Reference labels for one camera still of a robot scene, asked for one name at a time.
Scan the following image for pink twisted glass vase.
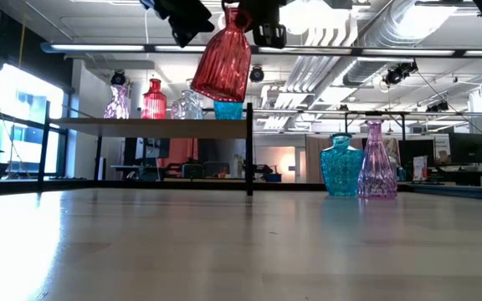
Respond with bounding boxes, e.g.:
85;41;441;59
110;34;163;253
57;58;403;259
103;83;131;120

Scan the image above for dark office desk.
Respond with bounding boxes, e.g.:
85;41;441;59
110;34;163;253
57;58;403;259
408;168;482;188

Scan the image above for black aluminium frame rail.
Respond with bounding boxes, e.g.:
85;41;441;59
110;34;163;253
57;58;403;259
39;178;413;193
0;177;41;200
410;182;482;203

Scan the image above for dark display screen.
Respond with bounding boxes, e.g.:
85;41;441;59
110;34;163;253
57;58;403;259
124;137;171;161

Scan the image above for wooden shelf black metal frame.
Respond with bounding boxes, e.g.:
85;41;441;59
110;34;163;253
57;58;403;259
38;99;254;196

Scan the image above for black computer monitor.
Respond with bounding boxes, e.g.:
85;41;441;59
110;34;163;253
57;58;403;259
398;139;434;168
448;132;482;165

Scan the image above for large window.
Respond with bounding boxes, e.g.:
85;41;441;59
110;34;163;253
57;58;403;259
0;62;73;179

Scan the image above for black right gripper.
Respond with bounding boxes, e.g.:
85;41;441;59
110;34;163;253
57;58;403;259
239;0;289;26

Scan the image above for teal round glass vase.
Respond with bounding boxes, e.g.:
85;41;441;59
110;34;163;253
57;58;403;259
213;99;244;121

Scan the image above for black workstation frame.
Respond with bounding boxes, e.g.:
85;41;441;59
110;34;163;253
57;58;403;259
251;109;482;141

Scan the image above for clear round glass vase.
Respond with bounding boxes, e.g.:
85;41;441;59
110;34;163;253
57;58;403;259
171;89;196;120

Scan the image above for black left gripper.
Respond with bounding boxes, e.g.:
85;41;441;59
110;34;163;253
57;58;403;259
156;0;214;23

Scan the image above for silver air duct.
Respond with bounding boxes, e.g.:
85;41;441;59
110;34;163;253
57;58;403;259
341;0;459;87

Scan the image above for yellow hanging strap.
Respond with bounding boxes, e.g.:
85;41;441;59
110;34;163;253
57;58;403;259
18;8;28;70

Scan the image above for tall pink glass vase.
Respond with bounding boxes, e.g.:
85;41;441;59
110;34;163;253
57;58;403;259
356;120;399;200

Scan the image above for teal flask-shaped glass vase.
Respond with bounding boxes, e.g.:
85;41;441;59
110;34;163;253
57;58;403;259
320;132;364;197

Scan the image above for red square fluted glass vase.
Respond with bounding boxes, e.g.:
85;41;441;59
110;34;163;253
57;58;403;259
190;6;254;104

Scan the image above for red ribbed glass bottle vase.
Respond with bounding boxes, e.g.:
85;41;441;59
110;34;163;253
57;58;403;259
141;78;168;120

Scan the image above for white standing sign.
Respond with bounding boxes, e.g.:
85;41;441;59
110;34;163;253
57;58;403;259
412;156;429;181

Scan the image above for long ceiling light strip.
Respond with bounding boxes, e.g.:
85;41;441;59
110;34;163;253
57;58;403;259
39;41;482;59

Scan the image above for black ceiling spotlight cluster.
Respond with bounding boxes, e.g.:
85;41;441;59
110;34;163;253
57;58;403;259
385;60;419;86

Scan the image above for orange partition panel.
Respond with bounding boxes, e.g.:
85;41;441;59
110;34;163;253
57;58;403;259
162;138;199;167

